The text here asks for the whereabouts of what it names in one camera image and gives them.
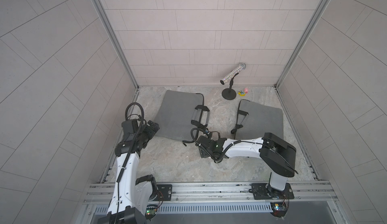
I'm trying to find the black microphone stand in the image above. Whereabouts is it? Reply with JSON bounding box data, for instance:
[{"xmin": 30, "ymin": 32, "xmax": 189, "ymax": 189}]
[{"xmin": 222, "ymin": 73, "xmax": 238, "ymax": 100}]

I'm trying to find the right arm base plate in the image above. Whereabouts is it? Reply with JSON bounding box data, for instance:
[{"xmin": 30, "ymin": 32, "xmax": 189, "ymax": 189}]
[{"xmin": 249, "ymin": 183, "xmax": 294, "ymax": 200}]

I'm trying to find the left circuit board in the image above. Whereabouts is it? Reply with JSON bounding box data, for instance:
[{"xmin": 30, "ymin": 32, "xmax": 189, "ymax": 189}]
[{"xmin": 145, "ymin": 204, "xmax": 158, "ymax": 220}]

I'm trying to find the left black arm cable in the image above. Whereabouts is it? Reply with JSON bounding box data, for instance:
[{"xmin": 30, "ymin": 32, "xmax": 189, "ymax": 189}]
[{"xmin": 113, "ymin": 102, "xmax": 145, "ymax": 224}]

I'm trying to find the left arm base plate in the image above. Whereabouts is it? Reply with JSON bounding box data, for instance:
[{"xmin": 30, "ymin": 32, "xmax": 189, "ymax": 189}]
[{"xmin": 149, "ymin": 184, "xmax": 173, "ymax": 201}]

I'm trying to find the pink yellow toy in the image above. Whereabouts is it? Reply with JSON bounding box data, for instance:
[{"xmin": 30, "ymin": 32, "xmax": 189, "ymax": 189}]
[{"xmin": 238, "ymin": 88, "xmax": 249, "ymax": 97}]

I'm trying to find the circuit board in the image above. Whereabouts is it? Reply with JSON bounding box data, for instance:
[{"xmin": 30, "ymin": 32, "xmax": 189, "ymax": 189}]
[
  {"xmin": 271, "ymin": 202, "xmax": 288, "ymax": 218},
  {"xmin": 145, "ymin": 204, "xmax": 158, "ymax": 220}
]

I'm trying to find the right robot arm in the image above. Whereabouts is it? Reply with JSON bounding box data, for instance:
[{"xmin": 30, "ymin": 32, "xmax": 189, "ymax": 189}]
[{"xmin": 193, "ymin": 132, "xmax": 298, "ymax": 200}]

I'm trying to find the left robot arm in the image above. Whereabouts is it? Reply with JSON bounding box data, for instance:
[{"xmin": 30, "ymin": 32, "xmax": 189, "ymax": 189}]
[{"xmin": 97, "ymin": 119, "xmax": 159, "ymax": 224}]

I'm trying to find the grey laptop bag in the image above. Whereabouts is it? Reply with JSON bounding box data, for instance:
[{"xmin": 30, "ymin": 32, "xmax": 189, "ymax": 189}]
[
  {"xmin": 154, "ymin": 90, "xmax": 210, "ymax": 144},
  {"xmin": 231, "ymin": 100, "xmax": 284, "ymax": 139}
]

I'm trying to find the right circuit board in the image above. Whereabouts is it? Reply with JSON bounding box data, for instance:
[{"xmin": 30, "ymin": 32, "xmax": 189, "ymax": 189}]
[{"xmin": 271, "ymin": 202, "xmax": 288, "ymax": 218}]

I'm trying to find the aluminium mounting rail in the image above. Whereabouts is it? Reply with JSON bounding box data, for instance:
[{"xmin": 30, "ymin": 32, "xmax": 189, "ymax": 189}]
[{"xmin": 80, "ymin": 181, "xmax": 338, "ymax": 204}]

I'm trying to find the glitter microphone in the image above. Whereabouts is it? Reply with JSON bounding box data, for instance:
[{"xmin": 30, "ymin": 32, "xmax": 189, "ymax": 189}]
[{"xmin": 220, "ymin": 63, "xmax": 246, "ymax": 85}]

